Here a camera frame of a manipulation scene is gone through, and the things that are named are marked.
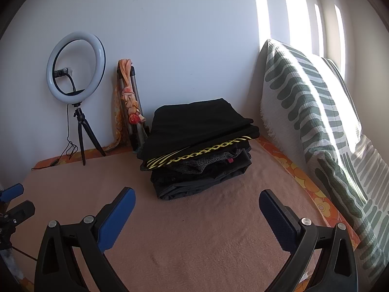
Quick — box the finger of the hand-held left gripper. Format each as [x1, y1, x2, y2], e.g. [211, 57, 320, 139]
[6, 200, 35, 227]
[0, 183, 24, 202]

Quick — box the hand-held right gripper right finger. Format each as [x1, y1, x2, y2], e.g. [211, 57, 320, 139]
[258, 189, 357, 292]

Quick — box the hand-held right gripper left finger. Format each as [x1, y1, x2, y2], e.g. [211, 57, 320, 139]
[34, 186, 136, 292]

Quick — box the orange floral bed sheet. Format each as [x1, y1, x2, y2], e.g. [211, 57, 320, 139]
[32, 137, 362, 292]

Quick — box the dark grey folded garment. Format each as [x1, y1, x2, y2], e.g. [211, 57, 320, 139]
[151, 155, 253, 201]

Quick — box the peach fleece blanket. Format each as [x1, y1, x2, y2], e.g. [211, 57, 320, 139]
[18, 141, 332, 292]

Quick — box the grey checked garment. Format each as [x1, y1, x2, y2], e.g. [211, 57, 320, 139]
[175, 150, 244, 174]

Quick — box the small black tripod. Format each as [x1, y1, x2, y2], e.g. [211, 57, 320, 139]
[71, 103, 107, 166]

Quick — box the orange patterned scarf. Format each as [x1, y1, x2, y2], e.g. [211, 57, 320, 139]
[113, 59, 146, 153]

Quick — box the white green patterned pillow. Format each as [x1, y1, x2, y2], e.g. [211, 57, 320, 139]
[320, 57, 389, 171]
[260, 38, 389, 280]

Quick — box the black ring light cable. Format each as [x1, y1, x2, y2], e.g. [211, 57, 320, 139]
[50, 103, 76, 168]

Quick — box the black plug with cable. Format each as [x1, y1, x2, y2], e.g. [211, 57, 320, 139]
[55, 70, 77, 93]

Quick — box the white ring light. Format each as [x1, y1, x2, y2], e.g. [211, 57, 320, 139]
[46, 32, 106, 104]

